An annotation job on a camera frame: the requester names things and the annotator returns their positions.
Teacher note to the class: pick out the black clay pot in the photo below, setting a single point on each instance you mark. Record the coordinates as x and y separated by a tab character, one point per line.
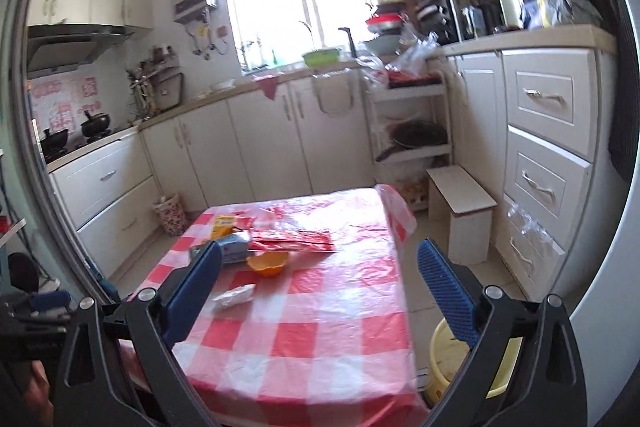
97	124

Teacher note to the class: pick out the grey sliding door frame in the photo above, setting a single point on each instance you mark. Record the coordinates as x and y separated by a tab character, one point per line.
65	247

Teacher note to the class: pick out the white door base cabinets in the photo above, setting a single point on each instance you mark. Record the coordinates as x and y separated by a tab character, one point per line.
260	147

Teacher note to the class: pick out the white step stool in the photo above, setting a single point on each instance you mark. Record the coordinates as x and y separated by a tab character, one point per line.
465	217

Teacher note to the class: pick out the green basin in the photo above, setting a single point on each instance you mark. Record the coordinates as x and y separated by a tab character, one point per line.
322	57

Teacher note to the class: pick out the white cabinet door hanger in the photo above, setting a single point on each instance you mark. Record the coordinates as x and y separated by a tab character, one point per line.
316	92

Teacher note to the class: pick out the blue white packet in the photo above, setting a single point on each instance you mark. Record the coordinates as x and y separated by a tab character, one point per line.
232	247

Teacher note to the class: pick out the white two-drawer cabinet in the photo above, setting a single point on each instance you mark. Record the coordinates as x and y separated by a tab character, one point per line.
105	187

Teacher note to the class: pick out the black framed tray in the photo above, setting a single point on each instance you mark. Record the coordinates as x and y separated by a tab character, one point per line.
167	89

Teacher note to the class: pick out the red checkered plastic tablecloth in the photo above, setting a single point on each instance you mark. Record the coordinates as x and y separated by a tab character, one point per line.
310	332

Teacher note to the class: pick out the person's left hand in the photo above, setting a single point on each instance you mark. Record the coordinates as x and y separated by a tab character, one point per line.
40	389

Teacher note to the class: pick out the wall socket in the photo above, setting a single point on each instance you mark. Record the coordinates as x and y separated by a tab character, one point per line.
221	30

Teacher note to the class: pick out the black tap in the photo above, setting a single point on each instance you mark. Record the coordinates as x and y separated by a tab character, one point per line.
350	39

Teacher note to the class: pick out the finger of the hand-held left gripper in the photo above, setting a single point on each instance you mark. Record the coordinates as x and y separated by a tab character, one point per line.
35	322
47	300

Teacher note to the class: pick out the small knotted plastic bag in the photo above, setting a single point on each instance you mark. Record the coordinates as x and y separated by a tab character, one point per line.
407	39

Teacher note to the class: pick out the yellow plastic bucket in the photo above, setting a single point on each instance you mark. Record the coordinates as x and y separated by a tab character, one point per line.
445	357

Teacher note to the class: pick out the black ribbed hanging strip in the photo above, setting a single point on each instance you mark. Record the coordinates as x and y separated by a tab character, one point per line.
622	132

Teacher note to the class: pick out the black countertop cooker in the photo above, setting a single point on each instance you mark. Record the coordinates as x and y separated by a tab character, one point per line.
435	19

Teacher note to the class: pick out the black wok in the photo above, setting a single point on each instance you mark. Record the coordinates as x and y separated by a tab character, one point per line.
417	134

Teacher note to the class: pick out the large white bowl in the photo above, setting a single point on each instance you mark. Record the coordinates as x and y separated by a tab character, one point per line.
382	44

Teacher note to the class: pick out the red foil packet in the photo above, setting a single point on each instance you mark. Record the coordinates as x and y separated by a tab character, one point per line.
292	239

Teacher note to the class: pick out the black cooking pot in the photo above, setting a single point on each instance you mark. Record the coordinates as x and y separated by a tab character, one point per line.
55	141

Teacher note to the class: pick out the yellow snack packet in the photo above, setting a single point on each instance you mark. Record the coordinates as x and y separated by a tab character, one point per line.
225	224

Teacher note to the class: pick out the pink cloth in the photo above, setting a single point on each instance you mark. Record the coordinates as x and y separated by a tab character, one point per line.
267	86

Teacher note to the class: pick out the wall utensil rack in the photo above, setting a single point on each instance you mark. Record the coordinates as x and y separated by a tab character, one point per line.
145	82

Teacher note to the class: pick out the gas stove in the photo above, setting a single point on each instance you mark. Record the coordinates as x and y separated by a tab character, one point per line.
75	149

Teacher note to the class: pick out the black jar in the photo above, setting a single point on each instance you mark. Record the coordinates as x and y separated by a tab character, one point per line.
475	19

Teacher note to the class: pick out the white red plastic bag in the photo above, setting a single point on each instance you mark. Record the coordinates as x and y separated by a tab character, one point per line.
372	69

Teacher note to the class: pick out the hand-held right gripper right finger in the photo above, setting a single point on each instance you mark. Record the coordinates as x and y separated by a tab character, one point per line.
447	292

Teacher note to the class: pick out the chrome faucet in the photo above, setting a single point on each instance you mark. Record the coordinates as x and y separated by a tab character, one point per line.
307	29

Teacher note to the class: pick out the small clear plastic bag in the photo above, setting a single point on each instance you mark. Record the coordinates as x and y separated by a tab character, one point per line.
527	224

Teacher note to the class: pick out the white three-drawer cabinet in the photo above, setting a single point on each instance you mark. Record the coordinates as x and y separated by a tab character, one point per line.
545	132

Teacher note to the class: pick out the stack of red dishes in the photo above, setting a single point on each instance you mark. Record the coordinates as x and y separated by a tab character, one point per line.
385	22

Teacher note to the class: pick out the white refrigerator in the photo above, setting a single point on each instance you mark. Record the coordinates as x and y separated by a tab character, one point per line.
605	282

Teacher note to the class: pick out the white tiered cart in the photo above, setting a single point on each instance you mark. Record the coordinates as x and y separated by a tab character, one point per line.
415	89

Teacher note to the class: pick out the white wrapper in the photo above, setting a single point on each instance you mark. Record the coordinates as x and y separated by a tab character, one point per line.
234	296

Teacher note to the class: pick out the floral waste bin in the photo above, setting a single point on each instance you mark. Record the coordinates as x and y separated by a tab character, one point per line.
171	212

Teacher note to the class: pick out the blue packaged goods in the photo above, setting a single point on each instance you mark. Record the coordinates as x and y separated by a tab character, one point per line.
560	9

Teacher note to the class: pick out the small white bowl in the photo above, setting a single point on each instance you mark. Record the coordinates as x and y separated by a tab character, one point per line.
222	84

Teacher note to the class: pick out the cup-shaped orange peel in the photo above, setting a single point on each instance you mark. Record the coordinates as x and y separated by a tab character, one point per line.
267	263

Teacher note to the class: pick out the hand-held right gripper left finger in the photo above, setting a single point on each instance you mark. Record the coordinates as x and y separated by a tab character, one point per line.
192	294

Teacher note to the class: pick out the black range hood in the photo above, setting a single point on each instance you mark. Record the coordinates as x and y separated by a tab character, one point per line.
65	47

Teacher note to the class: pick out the pink wall stickers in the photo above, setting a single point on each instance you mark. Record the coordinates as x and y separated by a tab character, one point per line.
65	102

